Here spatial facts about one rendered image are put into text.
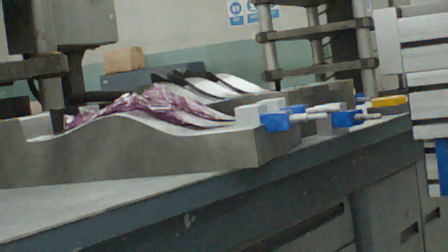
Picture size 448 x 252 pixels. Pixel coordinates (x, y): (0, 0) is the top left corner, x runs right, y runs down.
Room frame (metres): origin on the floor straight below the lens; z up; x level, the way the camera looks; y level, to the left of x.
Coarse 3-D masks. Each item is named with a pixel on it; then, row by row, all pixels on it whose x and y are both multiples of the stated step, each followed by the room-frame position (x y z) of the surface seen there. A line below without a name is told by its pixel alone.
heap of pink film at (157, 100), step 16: (128, 96) 1.19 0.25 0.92; (144, 96) 1.16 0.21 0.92; (160, 96) 1.25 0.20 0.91; (176, 96) 1.25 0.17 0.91; (96, 112) 1.16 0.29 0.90; (112, 112) 1.17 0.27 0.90; (144, 112) 1.13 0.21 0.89; (160, 112) 1.14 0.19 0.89; (176, 112) 1.14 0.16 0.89; (192, 112) 1.23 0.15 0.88; (208, 112) 1.25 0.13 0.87; (64, 128) 1.20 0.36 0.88
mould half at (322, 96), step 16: (192, 80) 1.59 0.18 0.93; (224, 80) 1.65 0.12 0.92; (240, 80) 1.68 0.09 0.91; (352, 80) 1.54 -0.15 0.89; (192, 96) 1.48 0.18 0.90; (224, 96) 1.53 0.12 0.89; (240, 96) 1.55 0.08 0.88; (256, 96) 1.36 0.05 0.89; (272, 96) 1.34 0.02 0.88; (288, 96) 1.32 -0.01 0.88; (304, 96) 1.37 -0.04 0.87; (320, 96) 1.42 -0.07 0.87; (336, 96) 1.47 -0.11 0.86; (352, 96) 1.53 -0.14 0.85; (224, 112) 1.40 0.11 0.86; (304, 128) 1.36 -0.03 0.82
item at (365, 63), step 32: (256, 0) 5.52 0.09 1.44; (288, 0) 5.68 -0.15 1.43; (320, 0) 6.05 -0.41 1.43; (352, 0) 5.27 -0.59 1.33; (288, 32) 5.44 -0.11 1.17; (320, 32) 5.34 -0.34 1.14; (352, 32) 6.13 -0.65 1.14; (320, 64) 6.46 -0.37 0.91; (352, 64) 5.26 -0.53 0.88; (384, 96) 5.52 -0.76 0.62
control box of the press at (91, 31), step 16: (16, 0) 2.00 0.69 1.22; (64, 0) 2.04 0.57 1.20; (80, 0) 2.09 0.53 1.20; (96, 0) 2.14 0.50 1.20; (112, 0) 2.20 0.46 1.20; (16, 16) 2.01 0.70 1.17; (64, 16) 2.03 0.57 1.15; (80, 16) 2.08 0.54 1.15; (96, 16) 2.13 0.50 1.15; (112, 16) 2.18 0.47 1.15; (16, 32) 2.01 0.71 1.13; (64, 32) 2.02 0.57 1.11; (80, 32) 2.07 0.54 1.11; (96, 32) 2.13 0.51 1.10; (112, 32) 2.18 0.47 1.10; (16, 48) 2.02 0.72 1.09; (32, 48) 1.98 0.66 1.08; (64, 48) 2.04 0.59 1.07; (80, 48) 2.09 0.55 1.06; (80, 64) 2.13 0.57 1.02; (32, 80) 2.06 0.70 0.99; (64, 80) 2.09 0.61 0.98; (80, 80) 2.12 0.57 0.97; (64, 96) 2.10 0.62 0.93
